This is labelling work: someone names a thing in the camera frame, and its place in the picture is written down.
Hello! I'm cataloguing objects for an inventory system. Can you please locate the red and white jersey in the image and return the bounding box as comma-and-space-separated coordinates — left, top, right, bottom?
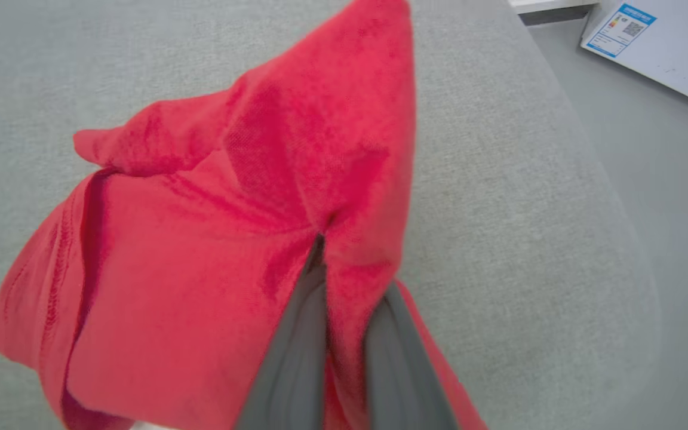
0, 0, 489, 430

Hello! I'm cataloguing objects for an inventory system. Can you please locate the blue energy label sticker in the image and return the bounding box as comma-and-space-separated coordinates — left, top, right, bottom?
583, 3, 658, 59

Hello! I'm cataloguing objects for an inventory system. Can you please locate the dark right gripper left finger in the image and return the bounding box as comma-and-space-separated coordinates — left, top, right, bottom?
235, 233, 329, 430

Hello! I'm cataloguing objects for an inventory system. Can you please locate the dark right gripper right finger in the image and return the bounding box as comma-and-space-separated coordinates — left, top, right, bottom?
365, 283, 459, 430

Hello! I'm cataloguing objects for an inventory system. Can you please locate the grey fabric sofa seat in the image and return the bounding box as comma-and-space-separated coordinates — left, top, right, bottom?
0, 0, 662, 430

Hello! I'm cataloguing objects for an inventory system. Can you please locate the white appliance panel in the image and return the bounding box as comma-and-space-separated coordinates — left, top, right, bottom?
580, 0, 688, 116

